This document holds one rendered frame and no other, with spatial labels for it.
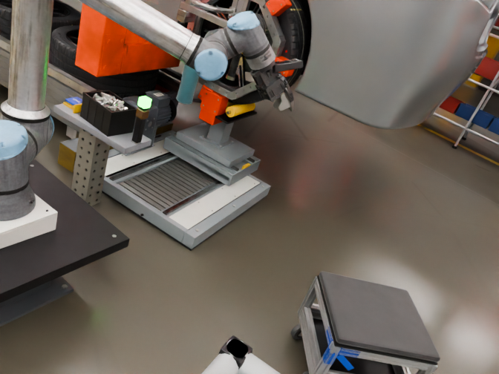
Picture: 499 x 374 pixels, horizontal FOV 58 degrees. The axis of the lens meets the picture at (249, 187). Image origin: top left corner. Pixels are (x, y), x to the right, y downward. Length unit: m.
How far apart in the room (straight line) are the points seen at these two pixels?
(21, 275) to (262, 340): 0.95
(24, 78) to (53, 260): 0.58
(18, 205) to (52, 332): 0.47
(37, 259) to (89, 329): 0.36
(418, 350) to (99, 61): 1.89
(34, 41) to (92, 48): 0.89
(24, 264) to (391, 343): 1.23
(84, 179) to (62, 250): 0.69
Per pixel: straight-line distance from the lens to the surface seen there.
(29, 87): 1.62
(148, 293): 1.95
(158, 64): 2.77
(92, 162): 2.19
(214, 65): 1.31
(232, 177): 2.60
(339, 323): 1.65
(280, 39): 2.31
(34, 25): 1.56
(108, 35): 2.39
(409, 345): 1.75
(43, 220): 1.65
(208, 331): 1.88
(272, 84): 1.52
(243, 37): 1.44
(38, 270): 1.56
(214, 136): 2.75
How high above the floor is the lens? 1.37
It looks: 28 degrees down
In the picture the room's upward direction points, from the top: 20 degrees clockwise
